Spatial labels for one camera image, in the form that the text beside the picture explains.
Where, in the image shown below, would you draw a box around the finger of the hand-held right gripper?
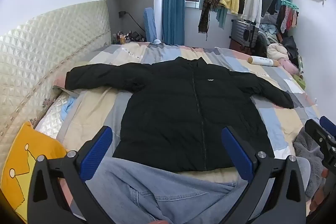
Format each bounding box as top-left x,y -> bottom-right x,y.
304,119 -> 330,148
320,116 -> 336,136

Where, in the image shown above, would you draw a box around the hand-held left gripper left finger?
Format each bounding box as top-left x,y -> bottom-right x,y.
28,126 -> 113,224

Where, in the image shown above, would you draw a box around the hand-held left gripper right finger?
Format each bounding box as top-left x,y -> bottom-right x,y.
221,126 -> 307,224

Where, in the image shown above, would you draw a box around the black puffer jacket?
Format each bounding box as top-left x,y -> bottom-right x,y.
65,56 -> 294,172

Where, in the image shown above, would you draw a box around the person's right hand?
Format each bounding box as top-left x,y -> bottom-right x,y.
308,168 -> 334,215

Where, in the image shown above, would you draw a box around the grey fluffy blanket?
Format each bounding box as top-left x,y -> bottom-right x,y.
293,132 -> 328,201

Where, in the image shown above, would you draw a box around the pastel patchwork bed cover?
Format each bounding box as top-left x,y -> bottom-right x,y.
34,42 -> 319,188

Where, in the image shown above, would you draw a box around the light blue cloth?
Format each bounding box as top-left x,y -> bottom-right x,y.
61,98 -> 77,120

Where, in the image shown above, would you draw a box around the cream quilted bed pad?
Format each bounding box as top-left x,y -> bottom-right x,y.
35,93 -> 79,140

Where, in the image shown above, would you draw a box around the yellow cartoon cushion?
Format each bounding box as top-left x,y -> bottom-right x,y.
5,122 -> 70,223

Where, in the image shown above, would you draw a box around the blue denim jeans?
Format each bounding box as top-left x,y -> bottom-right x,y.
85,156 -> 252,224

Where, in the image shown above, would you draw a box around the black bag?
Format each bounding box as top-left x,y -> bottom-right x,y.
281,36 -> 300,62

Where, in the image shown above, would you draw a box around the white tube bottle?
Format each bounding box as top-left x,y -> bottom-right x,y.
248,55 -> 280,67

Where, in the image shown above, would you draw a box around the pile of blue bedding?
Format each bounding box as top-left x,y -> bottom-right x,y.
259,14 -> 284,44

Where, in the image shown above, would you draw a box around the small hanging laundry items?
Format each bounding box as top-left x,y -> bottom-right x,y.
278,5 -> 300,33

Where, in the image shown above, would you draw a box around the cluster of cosmetics bottles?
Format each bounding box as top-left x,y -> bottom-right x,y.
113,30 -> 146,44

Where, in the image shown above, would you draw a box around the grey ribbed suitcase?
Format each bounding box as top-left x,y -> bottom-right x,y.
230,19 -> 260,51

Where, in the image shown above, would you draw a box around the cream quilted headboard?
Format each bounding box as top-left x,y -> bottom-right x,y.
0,0 -> 112,161

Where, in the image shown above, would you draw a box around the blue covered standing fan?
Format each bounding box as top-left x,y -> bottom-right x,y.
143,7 -> 163,45

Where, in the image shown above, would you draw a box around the teal hanging garment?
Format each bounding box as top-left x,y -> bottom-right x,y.
216,6 -> 228,29

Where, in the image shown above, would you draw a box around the blue curtain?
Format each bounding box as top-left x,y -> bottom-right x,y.
163,0 -> 185,46

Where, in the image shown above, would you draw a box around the black power cable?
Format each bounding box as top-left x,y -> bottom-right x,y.
125,13 -> 146,33

